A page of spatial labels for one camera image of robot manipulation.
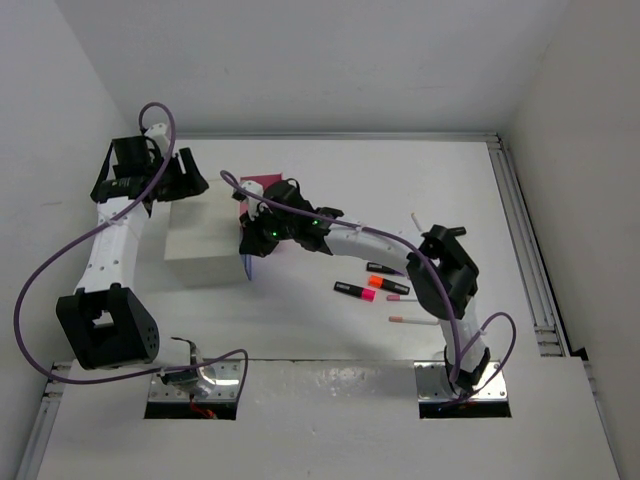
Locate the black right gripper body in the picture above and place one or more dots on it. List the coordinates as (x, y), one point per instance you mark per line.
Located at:
(288, 227)

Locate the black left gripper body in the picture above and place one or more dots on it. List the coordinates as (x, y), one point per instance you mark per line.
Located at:
(154, 162)

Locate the blue drawer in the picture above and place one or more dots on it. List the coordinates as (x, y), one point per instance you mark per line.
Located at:
(248, 265)

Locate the white drawer cabinet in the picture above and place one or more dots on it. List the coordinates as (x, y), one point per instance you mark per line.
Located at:
(203, 239)

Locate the pink drawer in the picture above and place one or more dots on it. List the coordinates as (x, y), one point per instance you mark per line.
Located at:
(265, 180)

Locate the yellow capped white pen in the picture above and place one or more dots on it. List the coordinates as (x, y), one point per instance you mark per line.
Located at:
(417, 223)

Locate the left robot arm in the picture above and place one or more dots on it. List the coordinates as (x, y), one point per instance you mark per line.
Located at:
(105, 323)

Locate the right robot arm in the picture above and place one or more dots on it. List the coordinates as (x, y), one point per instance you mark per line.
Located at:
(442, 275)

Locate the pink black highlighter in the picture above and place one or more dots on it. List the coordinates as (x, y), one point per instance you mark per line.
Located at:
(354, 291)

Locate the purple black highlighter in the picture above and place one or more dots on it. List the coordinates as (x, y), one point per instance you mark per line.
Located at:
(381, 269)

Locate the orange black highlighter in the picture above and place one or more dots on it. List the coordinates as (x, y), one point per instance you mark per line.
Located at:
(388, 285)

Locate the pink capped white pen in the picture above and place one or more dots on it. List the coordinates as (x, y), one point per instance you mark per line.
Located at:
(400, 298)

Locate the peach capped white pen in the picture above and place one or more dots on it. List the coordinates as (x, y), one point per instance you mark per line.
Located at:
(413, 320)

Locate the yellow black highlighter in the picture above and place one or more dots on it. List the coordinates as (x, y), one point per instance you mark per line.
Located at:
(457, 231)

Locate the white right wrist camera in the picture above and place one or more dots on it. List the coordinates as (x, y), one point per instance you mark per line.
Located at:
(249, 196)

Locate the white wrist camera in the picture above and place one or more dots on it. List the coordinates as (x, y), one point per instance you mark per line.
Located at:
(159, 133)
(249, 196)

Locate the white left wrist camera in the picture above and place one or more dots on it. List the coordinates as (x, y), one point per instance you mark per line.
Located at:
(159, 133)

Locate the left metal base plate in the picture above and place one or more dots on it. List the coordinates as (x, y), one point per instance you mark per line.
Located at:
(216, 383)

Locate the aluminium frame rail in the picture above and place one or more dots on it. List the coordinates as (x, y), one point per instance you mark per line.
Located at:
(546, 319)

